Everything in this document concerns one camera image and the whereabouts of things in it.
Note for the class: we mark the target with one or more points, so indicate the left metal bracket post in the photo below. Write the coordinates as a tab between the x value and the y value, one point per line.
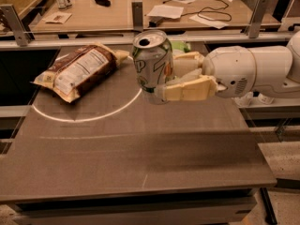
21	36

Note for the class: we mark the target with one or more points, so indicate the black object on desk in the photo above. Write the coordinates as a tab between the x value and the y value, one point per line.
104	3

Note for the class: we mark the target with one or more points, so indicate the right metal bracket post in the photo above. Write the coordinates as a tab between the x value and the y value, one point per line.
253	29

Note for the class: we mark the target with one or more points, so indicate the metal bracket post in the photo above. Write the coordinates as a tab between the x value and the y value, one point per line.
253	29
137	17
21	36

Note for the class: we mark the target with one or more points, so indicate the brown snack bag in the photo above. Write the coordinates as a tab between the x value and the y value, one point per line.
72	76

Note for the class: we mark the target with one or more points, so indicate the middle metal bracket post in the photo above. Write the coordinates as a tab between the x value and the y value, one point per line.
137	17

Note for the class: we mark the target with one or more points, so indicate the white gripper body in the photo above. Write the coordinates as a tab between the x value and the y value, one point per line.
230	68

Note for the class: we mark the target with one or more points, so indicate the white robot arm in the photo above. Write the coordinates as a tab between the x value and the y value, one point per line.
277	70

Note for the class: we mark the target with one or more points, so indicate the white paper sheet centre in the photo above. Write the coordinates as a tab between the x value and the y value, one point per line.
165	11

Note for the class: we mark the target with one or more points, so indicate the wooden background desk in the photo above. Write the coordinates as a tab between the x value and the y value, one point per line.
87	16

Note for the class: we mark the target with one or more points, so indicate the clear sanitizer bottle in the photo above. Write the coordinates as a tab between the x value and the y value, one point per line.
245	100
265	99

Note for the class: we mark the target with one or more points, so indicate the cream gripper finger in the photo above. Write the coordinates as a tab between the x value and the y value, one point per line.
201	88
186	62

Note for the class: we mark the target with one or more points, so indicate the clear sanitizer bottle right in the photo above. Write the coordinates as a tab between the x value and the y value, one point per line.
265	99

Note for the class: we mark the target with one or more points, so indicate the green snack bag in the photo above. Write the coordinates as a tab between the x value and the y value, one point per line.
180	47

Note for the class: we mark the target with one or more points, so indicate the small paper card left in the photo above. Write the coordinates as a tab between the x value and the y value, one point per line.
57	17

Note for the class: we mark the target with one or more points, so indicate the white paper sheet right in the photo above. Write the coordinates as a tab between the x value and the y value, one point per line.
207	21

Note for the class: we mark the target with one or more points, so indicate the silver green 7up can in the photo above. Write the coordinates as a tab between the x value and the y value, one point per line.
153	61

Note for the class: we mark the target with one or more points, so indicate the clear sanitizer bottle left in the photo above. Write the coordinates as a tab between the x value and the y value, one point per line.
245	100

